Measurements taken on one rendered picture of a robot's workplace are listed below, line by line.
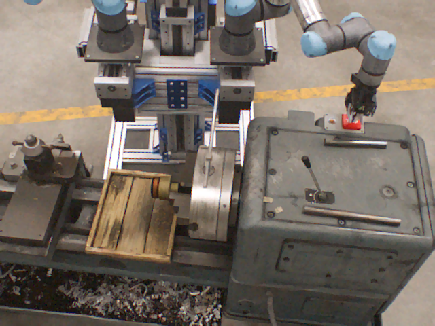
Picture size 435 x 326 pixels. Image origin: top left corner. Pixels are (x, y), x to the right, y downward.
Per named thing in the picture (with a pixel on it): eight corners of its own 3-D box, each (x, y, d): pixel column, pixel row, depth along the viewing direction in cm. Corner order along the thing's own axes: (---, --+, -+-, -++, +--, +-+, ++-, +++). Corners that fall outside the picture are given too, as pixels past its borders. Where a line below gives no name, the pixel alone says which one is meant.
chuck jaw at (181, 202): (202, 193, 172) (198, 221, 163) (202, 203, 175) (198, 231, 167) (170, 190, 172) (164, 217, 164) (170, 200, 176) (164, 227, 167)
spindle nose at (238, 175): (240, 183, 190) (245, 153, 172) (235, 236, 179) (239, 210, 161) (232, 182, 190) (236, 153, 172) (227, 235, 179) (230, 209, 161)
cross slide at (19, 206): (78, 151, 204) (76, 143, 200) (45, 247, 178) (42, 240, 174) (37, 146, 205) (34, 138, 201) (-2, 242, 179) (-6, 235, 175)
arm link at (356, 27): (331, 15, 150) (351, 38, 144) (363, 7, 153) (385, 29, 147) (325, 37, 156) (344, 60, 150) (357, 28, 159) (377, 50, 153)
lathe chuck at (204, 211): (224, 176, 197) (228, 130, 170) (215, 253, 181) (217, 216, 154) (200, 173, 197) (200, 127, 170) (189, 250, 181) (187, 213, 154)
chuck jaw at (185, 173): (205, 180, 177) (208, 147, 174) (204, 185, 172) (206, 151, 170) (173, 177, 178) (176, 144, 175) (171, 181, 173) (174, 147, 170)
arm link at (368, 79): (359, 58, 153) (387, 60, 153) (355, 68, 157) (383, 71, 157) (361, 75, 149) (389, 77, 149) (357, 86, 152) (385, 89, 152)
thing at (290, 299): (340, 278, 274) (389, 187, 206) (344, 371, 245) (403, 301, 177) (228, 265, 277) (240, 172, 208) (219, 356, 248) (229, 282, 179)
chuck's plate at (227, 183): (233, 176, 197) (238, 131, 170) (225, 255, 181) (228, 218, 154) (224, 176, 197) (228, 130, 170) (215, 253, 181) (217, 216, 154)
